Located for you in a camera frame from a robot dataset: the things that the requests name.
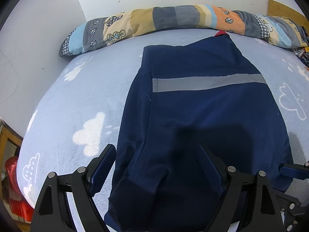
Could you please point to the light blue cloud bedsheet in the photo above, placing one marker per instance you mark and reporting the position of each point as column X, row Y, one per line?
column 81, row 113

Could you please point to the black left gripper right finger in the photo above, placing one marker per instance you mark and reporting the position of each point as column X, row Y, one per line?
column 247, row 198

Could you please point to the long patchwork body pillow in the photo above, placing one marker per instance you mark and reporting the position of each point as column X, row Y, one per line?
column 101, row 32

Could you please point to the navy blue work jacket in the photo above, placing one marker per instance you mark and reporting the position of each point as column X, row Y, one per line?
column 207, row 93

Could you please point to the wooden bed headboard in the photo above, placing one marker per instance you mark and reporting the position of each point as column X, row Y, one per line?
column 277, row 9

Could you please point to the dark patterned crumpled cloth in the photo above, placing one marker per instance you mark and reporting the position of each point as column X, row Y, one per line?
column 302, row 52

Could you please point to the red plastic bag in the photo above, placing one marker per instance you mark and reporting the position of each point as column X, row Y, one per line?
column 18, row 205

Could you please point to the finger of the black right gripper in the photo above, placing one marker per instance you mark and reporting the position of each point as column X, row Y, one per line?
column 295, row 171

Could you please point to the wooden bedside frame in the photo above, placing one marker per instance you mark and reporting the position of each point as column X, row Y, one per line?
column 10, row 142

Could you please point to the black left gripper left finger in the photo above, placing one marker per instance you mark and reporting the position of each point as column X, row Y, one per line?
column 52, row 210

